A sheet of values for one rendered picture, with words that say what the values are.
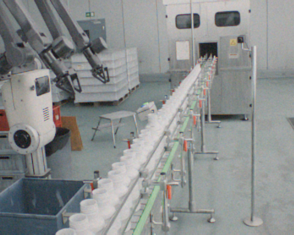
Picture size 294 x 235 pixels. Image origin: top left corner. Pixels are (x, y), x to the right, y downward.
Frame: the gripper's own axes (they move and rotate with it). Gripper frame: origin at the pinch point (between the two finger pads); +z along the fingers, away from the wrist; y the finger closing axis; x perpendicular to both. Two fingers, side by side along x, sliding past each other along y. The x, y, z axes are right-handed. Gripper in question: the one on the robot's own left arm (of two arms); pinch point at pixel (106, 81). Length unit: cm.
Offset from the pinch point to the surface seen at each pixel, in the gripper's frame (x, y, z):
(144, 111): -6.6, 10.3, 24.8
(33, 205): 42, -52, 30
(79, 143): 161, 276, 39
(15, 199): 43, -59, 24
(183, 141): -27, -42, 39
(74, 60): 213, 594, -103
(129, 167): -18, -89, 28
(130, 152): -19, -83, 25
